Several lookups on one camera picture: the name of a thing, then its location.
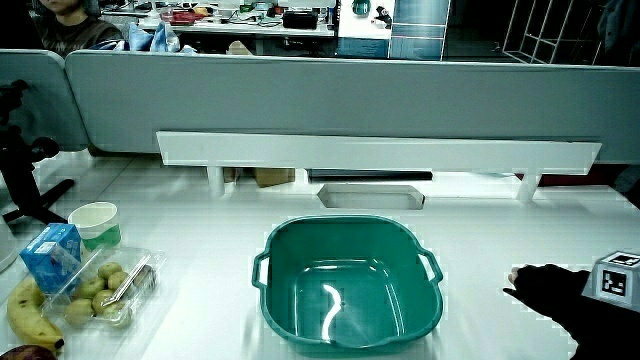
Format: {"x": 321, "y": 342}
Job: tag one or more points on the white round object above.
{"x": 5, "y": 245}

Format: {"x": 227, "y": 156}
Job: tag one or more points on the clear plastic fruit box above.
{"x": 107, "y": 290}

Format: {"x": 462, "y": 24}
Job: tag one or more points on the black box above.
{"x": 300, "y": 20}

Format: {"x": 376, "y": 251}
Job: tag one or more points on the narrow grey desk partition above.
{"x": 35, "y": 100}

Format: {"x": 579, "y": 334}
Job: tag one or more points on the black camera tripod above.
{"x": 22, "y": 165}

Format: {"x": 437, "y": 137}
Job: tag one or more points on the white background desk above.
{"x": 250, "y": 29}

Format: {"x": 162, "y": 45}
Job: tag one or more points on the person's right forearm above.
{"x": 612, "y": 335}

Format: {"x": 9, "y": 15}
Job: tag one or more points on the white and green paper cup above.
{"x": 97, "y": 225}

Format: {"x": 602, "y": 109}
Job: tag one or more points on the yellow banana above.
{"x": 27, "y": 315}

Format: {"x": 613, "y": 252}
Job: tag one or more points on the white desk shelf riser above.
{"x": 370, "y": 152}

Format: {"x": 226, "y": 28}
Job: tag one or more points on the red apple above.
{"x": 25, "y": 353}

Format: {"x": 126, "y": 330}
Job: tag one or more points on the blue plastic bags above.
{"x": 150, "y": 39}

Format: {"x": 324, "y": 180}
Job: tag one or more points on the brown cardboard box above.
{"x": 274, "y": 176}

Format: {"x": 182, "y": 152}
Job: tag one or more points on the blue drink carton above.
{"x": 52, "y": 257}

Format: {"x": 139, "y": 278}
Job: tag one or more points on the person's right hand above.
{"x": 547, "y": 290}

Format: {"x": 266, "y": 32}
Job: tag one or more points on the group of green kiwis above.
{"x": 95, "y": 295}

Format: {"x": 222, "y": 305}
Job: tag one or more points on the wide grey desk partition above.
{"x": 350, "y": 95}

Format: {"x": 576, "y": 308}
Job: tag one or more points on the green plastic basin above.
{"x": 345, "y": 290}

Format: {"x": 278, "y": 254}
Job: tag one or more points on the white and blue display board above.
{"x": 392, "y": 27}

